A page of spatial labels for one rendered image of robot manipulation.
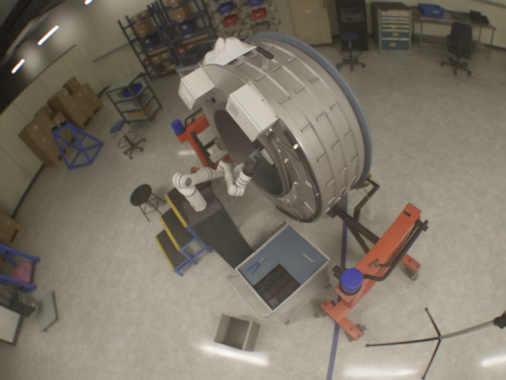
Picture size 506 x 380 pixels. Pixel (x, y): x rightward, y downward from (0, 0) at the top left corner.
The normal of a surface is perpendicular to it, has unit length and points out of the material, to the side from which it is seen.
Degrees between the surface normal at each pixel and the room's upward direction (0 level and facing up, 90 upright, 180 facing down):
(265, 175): 7
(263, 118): 42
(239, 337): 0
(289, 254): 0
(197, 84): 55
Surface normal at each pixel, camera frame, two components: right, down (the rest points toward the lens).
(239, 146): 0.39, 0.17
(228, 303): -0.27, -0.59
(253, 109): 0.20, -0.08
